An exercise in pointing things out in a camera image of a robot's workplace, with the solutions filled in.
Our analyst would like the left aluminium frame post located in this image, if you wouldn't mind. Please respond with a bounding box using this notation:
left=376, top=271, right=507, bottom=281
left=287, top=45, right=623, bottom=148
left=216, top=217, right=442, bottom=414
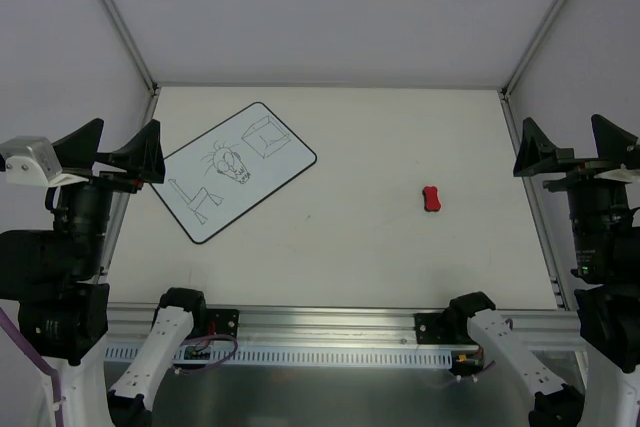
left=98, top=0, right=158, bottom=96

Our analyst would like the aluminium mounting rail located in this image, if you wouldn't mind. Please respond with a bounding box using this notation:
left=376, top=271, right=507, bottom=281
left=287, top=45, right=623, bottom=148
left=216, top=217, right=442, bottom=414
left=102, top=302, right=586, bottom=348

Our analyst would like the white whiteboard black rim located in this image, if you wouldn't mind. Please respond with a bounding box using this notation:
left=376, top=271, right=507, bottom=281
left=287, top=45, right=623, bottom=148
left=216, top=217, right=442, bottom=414
left=152, top=102, right=317, bottom=245

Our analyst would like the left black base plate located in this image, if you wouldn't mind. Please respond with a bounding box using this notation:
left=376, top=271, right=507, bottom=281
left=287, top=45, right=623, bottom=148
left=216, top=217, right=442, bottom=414
left=205, top=308, right=240, bottom=338

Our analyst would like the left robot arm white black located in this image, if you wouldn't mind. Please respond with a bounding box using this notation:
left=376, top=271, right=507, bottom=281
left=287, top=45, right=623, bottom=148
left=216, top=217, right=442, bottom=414
left=1, top=118, right=208, bottom=426

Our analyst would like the aluminium frame post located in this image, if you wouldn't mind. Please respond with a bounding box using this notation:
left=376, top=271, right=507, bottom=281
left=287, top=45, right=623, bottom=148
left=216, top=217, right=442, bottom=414
left=499, top=0, right=600, bottom=98
left=98, top=0, right=158, bottom=96

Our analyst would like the white slotted cable duct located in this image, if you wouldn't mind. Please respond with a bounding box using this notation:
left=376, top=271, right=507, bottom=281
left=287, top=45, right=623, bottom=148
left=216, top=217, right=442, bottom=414
left=105, top=342, right=453, bottom=370

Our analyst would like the right aluminium frame post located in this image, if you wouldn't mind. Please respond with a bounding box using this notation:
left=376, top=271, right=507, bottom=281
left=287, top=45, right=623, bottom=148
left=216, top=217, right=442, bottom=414
left=499, top=0, right=600, bottom=98

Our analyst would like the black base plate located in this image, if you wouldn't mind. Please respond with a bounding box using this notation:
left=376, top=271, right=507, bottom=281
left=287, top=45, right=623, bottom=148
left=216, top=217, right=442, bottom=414
left=413, top=312, right=455, bottom=345
left=205, top=308, right=240, bottom=338

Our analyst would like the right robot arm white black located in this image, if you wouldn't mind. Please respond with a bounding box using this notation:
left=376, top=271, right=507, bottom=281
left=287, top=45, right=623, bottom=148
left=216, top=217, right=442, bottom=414
left=442, top=114, right=639, bottom=426

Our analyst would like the red whiteboard eraser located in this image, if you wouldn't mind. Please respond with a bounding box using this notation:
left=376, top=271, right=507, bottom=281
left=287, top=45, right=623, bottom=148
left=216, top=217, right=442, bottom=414
left=422, top=186, right=442, bottom=212

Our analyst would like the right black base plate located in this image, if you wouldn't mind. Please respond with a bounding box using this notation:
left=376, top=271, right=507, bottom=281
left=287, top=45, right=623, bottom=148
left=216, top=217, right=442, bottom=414
left=413, top=312, right=455, bottom=345

